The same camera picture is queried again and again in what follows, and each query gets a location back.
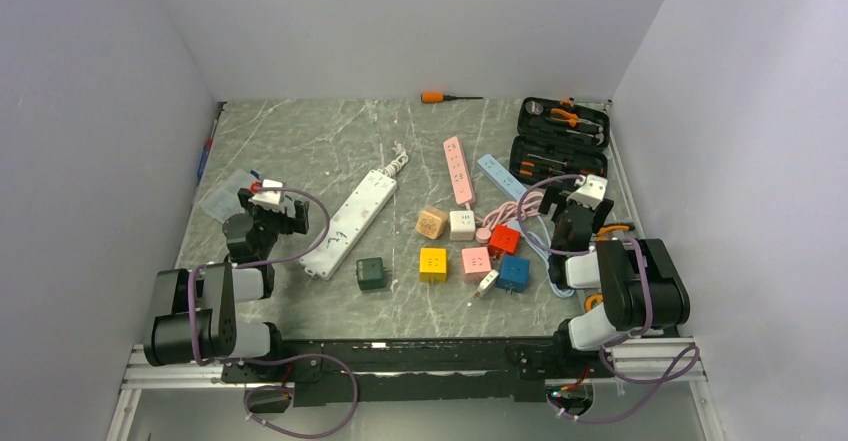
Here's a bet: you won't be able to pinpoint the beige cube socket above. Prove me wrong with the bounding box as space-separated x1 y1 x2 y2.
415 207 449 240

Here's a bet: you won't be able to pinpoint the pink power strip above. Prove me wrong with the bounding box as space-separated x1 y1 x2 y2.
443 136 475 209

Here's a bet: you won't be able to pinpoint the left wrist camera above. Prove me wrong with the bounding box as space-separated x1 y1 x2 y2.
249 179 284 212

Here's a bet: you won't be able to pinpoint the dark green cube socket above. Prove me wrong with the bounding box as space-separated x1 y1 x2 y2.
355 257 388 292

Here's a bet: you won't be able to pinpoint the black tool case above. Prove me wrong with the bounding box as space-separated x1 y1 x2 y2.
508 97 611 185

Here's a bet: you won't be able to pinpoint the white cube socket top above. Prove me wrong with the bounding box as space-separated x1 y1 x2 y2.
449 210 477 241

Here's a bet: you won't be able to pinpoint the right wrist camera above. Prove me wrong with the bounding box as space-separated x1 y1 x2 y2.
567 174 608 209

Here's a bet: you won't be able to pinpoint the orange handled screwdriver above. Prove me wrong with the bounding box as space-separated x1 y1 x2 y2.
420 92 482 104

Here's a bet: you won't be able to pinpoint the yellow cube socket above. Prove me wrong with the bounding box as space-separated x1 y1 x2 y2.
419 247 448 283

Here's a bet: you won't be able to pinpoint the red blue pen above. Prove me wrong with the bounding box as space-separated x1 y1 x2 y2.
196 123 217 180

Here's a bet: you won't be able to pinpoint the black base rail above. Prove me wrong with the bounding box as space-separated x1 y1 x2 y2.
221 334 612 407

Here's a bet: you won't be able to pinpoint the orange pliers in grey case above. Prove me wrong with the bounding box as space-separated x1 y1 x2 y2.
596 223 636 240

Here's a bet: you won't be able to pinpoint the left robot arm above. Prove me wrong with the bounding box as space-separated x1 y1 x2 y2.
143 188 310 381

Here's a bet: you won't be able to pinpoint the blue cube socket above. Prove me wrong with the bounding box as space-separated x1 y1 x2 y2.
496 255 530 293

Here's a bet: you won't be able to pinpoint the pink cable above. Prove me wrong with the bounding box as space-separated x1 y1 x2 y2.
474 199 541 246

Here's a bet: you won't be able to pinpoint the orange pliers in black case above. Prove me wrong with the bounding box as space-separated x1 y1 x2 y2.
547 108 579 127

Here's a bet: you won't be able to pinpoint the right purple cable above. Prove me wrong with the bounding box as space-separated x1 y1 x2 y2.
516 174 702 426

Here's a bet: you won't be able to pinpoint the light blue power strip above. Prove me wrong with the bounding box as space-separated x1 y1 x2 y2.
476 154 527 201

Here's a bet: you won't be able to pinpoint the white cube socket small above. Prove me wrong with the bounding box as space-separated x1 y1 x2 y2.
473 270 499 299

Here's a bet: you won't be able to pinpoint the white cable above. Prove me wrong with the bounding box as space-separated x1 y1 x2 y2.
380 145 410 178

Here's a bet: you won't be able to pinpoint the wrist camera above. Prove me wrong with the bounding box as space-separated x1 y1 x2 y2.
567 174 608 209
249 179 284 212

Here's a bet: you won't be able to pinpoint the orange tape measure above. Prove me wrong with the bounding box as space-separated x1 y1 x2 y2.
583 293 604 312

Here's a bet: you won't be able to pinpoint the grey tool case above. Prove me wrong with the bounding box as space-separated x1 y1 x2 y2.
582 219 670 339

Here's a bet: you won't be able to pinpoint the clear plastic parts box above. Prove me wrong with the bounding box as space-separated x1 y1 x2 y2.
199 170 256 223

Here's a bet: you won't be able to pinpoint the white long power strip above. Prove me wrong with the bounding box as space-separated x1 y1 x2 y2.
299 170 397 280

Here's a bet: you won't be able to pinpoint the pink cube socket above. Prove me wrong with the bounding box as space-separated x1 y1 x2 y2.
461 246 493 283

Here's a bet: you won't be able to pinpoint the red cube socket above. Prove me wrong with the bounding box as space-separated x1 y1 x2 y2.
487 225 521 259

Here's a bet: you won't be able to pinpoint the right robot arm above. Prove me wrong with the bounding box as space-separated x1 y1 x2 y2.
539 186 691 376

